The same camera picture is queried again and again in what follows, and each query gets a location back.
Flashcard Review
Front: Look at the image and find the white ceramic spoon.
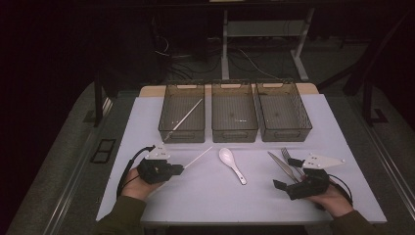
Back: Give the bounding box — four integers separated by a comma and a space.
218, 147, 248, 186

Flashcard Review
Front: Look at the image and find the steel fork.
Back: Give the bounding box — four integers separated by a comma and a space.
280, 147, 306, 177

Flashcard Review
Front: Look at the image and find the white metal desk frame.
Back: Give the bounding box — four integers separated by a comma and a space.
220, 8, 316, 82

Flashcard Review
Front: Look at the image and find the person's right hand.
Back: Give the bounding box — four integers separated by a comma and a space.
306, 185, 354, 219

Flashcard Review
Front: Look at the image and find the person's left hand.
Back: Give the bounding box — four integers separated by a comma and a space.
120, 166, 164, 202

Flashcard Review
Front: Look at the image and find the aluminium frame rail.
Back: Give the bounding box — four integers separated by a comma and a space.
42, 97, 114, 235
346, 97, 415, 210

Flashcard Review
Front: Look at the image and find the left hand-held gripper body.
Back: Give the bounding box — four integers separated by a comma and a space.
136, 142, 173, 185

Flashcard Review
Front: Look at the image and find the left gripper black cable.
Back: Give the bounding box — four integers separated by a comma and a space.
116, 145, 156, 199

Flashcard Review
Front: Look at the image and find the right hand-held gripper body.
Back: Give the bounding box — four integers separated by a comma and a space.
286, 153, 346, 201

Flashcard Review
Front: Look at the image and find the steel table knife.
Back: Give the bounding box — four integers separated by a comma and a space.
267, 151, 302, 184

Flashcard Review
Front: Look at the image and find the black metal post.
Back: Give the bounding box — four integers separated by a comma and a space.
93, 70, 114, 128

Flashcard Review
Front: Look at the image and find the smoky transparent plastic bin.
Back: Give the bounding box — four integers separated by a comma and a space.
255, 80, 313, 143
158, 82, 207, 144
210, 81, 259, 144

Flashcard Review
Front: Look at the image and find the white floor cable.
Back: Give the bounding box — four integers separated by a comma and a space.
239, 48, 282, 81

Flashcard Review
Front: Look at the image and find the black metal stand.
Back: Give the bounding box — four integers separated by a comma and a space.
316, 9, 415, 127

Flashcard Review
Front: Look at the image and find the black floor cable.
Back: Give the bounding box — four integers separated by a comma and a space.
162, 53, 223, 81

